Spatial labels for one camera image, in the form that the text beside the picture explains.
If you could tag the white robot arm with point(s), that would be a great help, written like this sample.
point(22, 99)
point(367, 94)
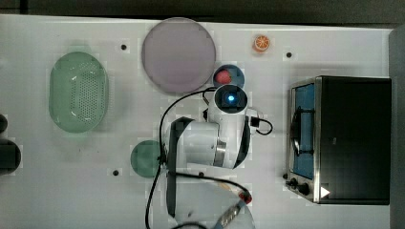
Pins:
point(221, 141)

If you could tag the black toaster oven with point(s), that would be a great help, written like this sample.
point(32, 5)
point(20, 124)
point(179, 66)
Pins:
point(339, 140)

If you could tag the red toy in bowl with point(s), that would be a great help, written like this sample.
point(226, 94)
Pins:
point(223, 77)

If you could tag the lilac round plate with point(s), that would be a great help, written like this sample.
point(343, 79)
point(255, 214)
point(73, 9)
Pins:
point(178, 55)

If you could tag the green measuring cup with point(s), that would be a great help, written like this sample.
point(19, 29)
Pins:
point(145, 158)

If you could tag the toy strawberry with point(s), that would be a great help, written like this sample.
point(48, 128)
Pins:
point(246, 197)

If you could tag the orange slice toy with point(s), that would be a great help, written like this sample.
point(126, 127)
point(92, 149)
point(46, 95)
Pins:
point(261, 43)

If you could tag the green perforated colander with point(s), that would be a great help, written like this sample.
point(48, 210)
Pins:
point(79, 90)

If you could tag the black pot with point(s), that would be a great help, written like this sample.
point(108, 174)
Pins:
point(10, 157)

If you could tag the small black cup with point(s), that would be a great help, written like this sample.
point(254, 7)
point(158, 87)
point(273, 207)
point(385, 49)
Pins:
point(3, 124)

